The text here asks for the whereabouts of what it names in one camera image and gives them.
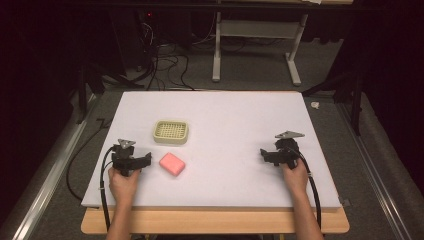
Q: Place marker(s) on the small grey bracket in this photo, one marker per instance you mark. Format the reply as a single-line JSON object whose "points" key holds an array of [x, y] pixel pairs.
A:
{"points": [[345, 202]]}

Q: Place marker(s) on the small white crumpled scrap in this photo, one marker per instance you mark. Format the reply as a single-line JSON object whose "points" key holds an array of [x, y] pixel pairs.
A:
{"points": [[315, 105]]}

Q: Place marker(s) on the beige soap dish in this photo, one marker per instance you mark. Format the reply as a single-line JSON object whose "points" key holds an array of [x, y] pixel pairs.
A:
{"points": [[170, 132]]}

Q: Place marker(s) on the person's left hand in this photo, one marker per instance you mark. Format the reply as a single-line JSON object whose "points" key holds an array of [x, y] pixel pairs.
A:
{"points": [[123, 186]]}

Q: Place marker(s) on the person's right hand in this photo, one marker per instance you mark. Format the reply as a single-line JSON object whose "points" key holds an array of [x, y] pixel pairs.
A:
{"points": [[295, 179]]}

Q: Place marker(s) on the pink soap bar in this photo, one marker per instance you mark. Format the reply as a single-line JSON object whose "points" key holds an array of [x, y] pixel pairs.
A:
{"points": [[172, 163]]}

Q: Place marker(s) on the aluminium rail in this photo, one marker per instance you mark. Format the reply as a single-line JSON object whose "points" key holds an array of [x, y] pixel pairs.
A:
{"points": [[50, 180], [373, 173]]}

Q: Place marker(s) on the black metal stand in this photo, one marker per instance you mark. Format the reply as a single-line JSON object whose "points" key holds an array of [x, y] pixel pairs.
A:
{"points": [[83, 96], [356, 100]]}

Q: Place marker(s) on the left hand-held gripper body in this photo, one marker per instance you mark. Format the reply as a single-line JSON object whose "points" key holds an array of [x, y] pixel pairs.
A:
{"points": [[121, 157]]}

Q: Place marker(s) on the white metal desk frame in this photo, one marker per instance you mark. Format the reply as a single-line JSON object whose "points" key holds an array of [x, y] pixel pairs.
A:
{"points": [[256, 30]]}

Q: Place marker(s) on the white foam mat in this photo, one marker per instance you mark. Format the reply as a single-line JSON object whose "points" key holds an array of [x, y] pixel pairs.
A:
{"points": [[226, 173]]}

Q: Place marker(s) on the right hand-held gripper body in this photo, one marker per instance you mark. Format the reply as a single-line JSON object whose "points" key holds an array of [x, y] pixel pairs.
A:
{"points": [[286, 150]]}

